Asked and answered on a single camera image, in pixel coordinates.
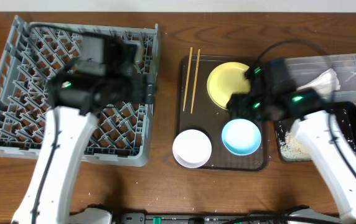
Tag light blue bowl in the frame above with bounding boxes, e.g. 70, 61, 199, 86
221, 119, 262, 156

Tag yellow round plate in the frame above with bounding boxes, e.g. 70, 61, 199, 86
207, 62, 251, 110

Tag rice food scraps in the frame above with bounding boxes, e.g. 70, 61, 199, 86
279, 131, 311, 162

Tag wooden chopstick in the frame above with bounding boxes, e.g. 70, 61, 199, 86
182, 46, 193, 112
190, 49, 201, 114

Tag white paper napkin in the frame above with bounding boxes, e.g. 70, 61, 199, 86
297, 68, 340, 99

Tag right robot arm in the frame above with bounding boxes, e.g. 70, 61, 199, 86
227, 58, 356, 223

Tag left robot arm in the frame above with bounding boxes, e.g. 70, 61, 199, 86
12, 32, 154, 223

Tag dark brown serving tray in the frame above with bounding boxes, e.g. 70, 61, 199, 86
176, 55, 269, 172

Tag white round bowl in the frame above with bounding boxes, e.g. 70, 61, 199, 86
172, 129, 212, 169

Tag black rectangular tray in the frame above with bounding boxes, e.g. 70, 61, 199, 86
274, 102, 356, 162

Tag clear plastic bin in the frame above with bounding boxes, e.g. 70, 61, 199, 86
286, 54, 356, 104

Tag grey plastic dish rack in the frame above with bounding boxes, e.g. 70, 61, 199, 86
0, 17, 161, 167

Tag right black cable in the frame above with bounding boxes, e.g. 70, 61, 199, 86
255, 39, 331, 68

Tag black cable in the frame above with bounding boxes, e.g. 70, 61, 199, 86
255, 39, 331, 68
25, 23, 85, 38

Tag left black cable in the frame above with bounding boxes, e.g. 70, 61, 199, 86
25, 23, 85, 38

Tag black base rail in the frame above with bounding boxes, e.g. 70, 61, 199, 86
68, 212, 294, 224

